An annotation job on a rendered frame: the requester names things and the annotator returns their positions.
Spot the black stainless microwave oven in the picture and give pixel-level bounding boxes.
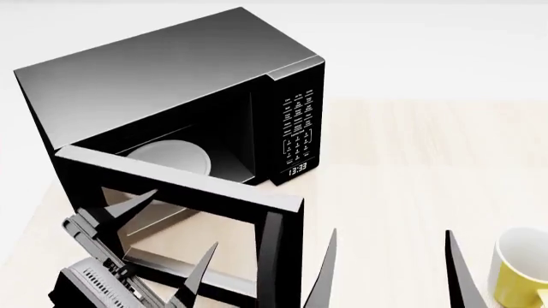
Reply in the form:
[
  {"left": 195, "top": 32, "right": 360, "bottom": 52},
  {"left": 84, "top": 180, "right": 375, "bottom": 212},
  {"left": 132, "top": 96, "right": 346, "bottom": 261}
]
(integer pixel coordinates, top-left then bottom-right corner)
[{"left": 13, "top": 6, "right": 326, "bottom": 187}]

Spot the black microwave door handle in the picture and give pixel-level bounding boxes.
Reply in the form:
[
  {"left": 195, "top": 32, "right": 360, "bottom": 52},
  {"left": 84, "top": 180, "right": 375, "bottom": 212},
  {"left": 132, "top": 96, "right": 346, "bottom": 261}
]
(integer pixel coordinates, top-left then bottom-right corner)
[{"left": 255, "top": 210, "right": 287, "bottom": 308}]

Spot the yellow and white mug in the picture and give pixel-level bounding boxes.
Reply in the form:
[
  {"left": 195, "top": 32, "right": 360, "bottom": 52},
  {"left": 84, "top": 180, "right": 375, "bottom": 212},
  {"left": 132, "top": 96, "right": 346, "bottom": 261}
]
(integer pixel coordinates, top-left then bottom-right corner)
[{"left": 487, "top": 226, "right": 548, "bottom": 308}]

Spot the black microwave control panel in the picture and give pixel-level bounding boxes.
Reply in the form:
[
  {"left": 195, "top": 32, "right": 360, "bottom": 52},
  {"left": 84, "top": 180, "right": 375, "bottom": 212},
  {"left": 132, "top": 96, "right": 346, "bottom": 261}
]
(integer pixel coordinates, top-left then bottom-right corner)
[{"left": 267, "top": 59, "right": 326, "bottom": 187}]

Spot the black glass microwave door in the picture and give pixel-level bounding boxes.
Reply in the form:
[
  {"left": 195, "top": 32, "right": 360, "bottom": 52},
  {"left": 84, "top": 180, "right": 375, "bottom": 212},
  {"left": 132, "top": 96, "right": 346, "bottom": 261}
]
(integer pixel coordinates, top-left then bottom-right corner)
[{"left": 54, "top": 144, "right": 306, "bottom": 308}]

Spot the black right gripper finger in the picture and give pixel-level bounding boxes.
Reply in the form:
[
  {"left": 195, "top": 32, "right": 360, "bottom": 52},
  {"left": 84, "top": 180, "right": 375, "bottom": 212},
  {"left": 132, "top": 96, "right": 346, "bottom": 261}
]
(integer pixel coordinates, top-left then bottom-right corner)
[
  {"left": 302, "top": 228, "right": 338, "bottom": 308},
  {"left": 444, "top": 228, "right": 490, "bottom": 308}
]

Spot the white glass turntable plate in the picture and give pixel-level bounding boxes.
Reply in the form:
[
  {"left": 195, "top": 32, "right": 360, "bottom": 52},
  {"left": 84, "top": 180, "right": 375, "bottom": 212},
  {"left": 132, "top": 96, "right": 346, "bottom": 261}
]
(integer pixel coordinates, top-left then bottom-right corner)
[{"left": 125, "top": 139, "right": 212, "bottom": 176}]

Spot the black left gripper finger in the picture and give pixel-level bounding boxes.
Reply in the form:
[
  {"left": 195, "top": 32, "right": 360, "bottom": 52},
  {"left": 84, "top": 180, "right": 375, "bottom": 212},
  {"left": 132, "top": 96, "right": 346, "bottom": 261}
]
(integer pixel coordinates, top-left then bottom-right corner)
[
  {"left": 168, "top": 241, "right": 220, "bottom": 308},
  {"left": 78, "top": 188, "right": 159, "bottom": 240}
]

